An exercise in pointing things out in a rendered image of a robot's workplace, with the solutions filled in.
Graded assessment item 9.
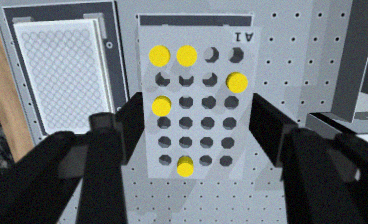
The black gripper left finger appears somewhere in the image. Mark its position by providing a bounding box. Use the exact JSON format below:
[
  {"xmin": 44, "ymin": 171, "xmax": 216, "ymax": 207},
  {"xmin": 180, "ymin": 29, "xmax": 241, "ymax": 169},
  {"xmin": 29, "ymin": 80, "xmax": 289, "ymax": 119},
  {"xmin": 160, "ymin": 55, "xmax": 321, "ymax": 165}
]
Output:
[{"xmin": 0, "ymin": 92, "xmax": 145, "ymax": 224}]

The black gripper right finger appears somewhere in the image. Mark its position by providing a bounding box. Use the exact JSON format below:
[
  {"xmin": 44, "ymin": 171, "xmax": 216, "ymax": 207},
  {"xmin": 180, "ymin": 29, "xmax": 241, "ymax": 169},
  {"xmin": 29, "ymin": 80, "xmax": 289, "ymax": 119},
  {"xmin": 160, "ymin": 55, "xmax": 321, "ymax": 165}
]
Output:
[{"xmin": 249, "ymin": 93, "xmax": 368, "ymax": 224}]

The white sealed well plate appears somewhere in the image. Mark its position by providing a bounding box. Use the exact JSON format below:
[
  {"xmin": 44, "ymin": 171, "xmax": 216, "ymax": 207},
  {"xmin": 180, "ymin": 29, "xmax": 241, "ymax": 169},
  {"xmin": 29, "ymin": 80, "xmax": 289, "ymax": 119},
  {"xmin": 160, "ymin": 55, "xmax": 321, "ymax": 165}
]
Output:
[{"xmin": 13, "ymin": 19, "xmax": 116, "ymax": 134}]

